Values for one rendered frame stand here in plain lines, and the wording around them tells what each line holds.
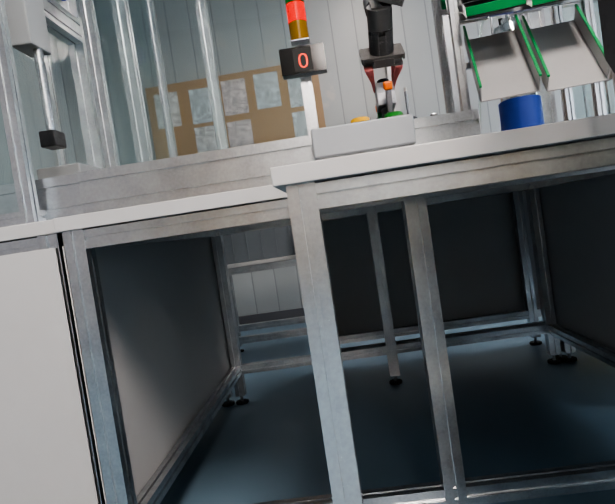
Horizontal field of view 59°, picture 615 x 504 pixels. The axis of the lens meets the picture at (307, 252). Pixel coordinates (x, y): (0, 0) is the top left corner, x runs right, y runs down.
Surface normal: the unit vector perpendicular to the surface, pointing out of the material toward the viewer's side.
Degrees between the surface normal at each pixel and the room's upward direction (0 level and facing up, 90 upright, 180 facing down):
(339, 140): 90
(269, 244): 90
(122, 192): 90
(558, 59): 45
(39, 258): 90
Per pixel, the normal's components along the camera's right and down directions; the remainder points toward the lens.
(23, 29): -0.05, 0.05
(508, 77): -0.26, -0.65
